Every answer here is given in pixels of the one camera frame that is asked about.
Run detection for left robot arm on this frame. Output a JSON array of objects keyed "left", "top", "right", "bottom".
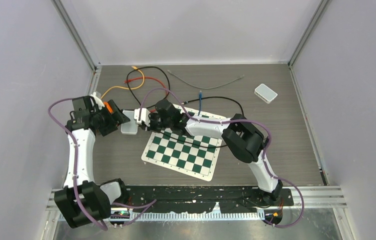
[{"left": 48, "top": 94, "right": 129, "bottom": 231}]

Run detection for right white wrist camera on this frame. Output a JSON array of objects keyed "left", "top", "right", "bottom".
[{"left": 134, "top": 108, "right": 150, "bottom": 126}]

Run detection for red ethernet cable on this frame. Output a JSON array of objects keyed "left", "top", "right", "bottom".
[{"left": 124, "top": 76, "right": 169, "bottom": 114}]

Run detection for grey ethernet cable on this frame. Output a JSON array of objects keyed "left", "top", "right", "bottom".
[{"left": 167, "top": 69, "right": 245, "bottom": 91}]

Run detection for white switch box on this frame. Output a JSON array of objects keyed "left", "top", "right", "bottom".
[
  {"left": 254, "top": 83, "right": 278, "bottom": 104},
  {"left": 120, "top": 110, "right": 138, "bottom": 135}
]

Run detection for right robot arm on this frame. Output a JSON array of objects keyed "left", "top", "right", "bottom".
[{"left": 134, "top": 99, "right": 283, "bottom": 205}]

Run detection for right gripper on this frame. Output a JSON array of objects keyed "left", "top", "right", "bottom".
[{"left": 142, "top": 112, "right": 173, "bottom": 134}]

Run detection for yellow ethernet cable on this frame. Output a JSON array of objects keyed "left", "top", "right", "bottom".
[{"left": 101, "top": 65, "right": 145, "bottom": 100}]

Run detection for green white chessboard mat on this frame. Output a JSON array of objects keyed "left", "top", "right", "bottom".
[{"left": 141, "top": 104, "right": 227, "bottom": 182}]

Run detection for orange toy on grey plate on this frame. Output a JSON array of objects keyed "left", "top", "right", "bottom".
[{"left": 104, "top": 102, "right": 113, "bottom": 114}]

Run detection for black ethernet cable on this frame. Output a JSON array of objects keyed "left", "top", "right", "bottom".
[
  {"left": 154, "top": 96, "right": 245, "bottom": 149},
  {"left": 123, "top": 66, "right": 171, "bottom": 112}
]

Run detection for blue ethernet cable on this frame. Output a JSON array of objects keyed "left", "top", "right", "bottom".
[{"left": 197, "top": 91, "right": 204, "bottom": 117}]

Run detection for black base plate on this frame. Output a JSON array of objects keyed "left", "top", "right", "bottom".
[{"left": 115, "top": 185, "right": 294, "bottom": 214}]

